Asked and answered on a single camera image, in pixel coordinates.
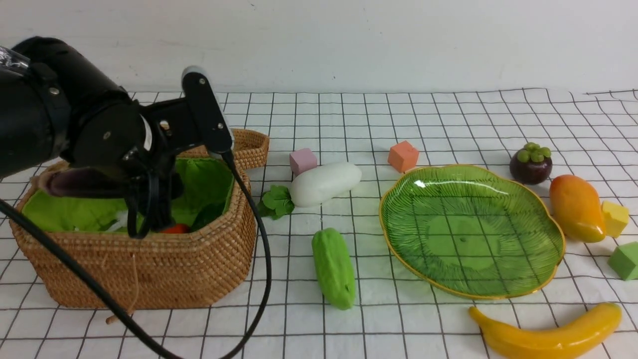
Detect green foam cube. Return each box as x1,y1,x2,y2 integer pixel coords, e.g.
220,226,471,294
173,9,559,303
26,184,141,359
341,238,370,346
608,241,638,280

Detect yellow foam cube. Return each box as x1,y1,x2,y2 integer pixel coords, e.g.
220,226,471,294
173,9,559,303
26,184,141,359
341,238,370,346
601,200,631,238

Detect dark purple toy mangosteen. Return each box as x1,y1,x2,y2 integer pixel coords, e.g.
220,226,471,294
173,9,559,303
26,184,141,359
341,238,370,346
509,142,552,185

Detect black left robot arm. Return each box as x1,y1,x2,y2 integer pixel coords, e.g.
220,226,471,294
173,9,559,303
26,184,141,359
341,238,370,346
0,36,183,236

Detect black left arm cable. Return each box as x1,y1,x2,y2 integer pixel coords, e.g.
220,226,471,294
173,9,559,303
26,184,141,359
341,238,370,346
0,152,273,359

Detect green toy cucumber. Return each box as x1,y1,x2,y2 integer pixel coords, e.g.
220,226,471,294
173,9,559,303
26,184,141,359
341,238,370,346
312,227,357,311

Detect purple toy eggplant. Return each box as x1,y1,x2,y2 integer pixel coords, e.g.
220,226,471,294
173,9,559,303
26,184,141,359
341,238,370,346
35,168,126,198

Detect pink foam cube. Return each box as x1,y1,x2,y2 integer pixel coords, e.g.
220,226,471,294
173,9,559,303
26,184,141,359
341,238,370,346
289,148,318,177

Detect white toy radish green leaves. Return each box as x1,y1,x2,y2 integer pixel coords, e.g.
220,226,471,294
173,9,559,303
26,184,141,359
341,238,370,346
257,162,362,220

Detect green leaf-shaped glass plate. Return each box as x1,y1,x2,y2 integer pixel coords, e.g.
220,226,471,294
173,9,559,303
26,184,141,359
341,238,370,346
378,164,567,300

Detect yellow toy banana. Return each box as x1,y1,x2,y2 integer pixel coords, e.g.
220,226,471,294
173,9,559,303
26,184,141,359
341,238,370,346
469,303,622,359

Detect orange foam cube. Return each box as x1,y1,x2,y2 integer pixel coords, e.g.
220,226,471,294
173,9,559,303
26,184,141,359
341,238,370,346
387,141,420,173

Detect orange yellow toy mango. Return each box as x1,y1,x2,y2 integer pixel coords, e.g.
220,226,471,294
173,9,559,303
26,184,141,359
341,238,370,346
549,174,606,243

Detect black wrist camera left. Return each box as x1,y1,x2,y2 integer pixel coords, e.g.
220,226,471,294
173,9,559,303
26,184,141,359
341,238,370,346
181,65,234,163

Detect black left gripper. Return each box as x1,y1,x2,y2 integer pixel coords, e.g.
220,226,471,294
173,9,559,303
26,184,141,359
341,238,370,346
67,97,192,239

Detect woven wicker basket green lining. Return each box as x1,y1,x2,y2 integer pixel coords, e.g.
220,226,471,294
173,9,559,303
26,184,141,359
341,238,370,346
17,158,256,309

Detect woven wicker basket lid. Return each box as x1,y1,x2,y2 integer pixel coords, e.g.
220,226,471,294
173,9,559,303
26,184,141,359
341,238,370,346
230,128,270,170

